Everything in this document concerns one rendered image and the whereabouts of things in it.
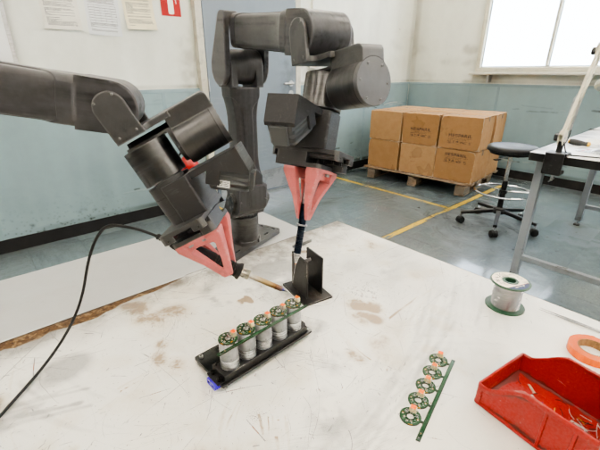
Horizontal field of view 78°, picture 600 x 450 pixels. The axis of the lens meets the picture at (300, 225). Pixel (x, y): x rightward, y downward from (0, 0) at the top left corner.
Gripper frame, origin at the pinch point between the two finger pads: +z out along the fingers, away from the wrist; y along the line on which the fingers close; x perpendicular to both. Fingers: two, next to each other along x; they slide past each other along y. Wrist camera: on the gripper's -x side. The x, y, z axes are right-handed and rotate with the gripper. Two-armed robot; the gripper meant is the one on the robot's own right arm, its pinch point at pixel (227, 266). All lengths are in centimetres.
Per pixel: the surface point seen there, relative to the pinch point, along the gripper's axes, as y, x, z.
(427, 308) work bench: 7.6, -22.7, 25.4
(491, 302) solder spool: 9.0, -33.0, 30.3
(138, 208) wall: 231, 148, 8
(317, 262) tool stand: 12.0, -9.0, 11.0
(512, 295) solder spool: 6.6, -35.9, 28.6
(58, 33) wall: 212, 109, -113
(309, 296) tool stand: 9.9, -5.0, 15.6
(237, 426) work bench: -16.0, 2.4, 12.1
